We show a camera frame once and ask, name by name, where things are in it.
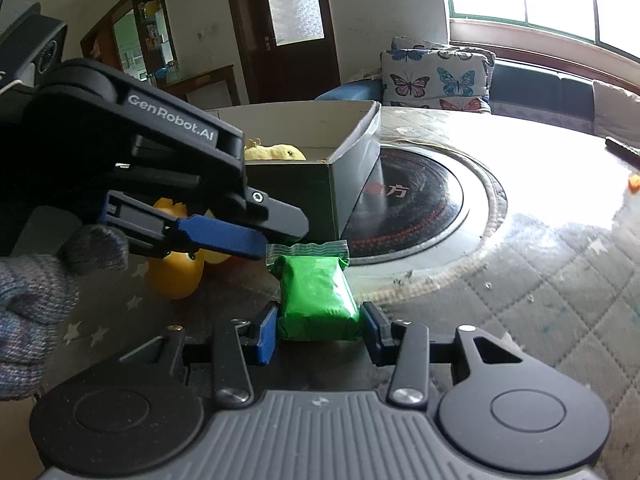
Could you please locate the blue chair seat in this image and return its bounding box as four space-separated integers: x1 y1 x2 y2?
314 79 385 107

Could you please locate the yellow plush toy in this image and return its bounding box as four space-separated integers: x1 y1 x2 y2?
243 138 307 162

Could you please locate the black remote control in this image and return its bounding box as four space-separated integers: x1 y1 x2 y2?
604 135 640 159

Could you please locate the green snack packet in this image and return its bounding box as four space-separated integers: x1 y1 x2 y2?
266 240 364 343

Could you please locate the dark sofa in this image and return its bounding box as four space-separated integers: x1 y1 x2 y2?
487 57 597 134

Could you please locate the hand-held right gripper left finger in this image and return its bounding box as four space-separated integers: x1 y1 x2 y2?
120 301 279 408

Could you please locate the butterfly print cushion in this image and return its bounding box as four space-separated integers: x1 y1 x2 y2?
380 36 497 113

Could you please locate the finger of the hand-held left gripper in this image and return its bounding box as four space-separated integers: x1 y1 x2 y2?
219 187 310 242
102 190 267 262

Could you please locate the person's left hand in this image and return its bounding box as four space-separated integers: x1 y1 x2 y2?
0 224 131 402

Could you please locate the dark cardboard box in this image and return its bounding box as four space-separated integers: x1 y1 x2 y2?
205 100 382 242

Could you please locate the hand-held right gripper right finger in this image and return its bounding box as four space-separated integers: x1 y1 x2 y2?
361 301 523 406

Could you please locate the wooden display cabinet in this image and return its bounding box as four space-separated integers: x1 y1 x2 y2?
80 0 182 92

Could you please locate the brown wooden door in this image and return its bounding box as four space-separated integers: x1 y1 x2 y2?
222 0 342 106

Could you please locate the low wooden sideboard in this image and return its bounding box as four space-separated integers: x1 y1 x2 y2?
164 64 242 110

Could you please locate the round black induction hotplate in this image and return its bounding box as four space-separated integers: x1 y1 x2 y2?
339 142 509 267

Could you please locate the beige cushion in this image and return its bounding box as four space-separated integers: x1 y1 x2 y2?
592 79 640 137

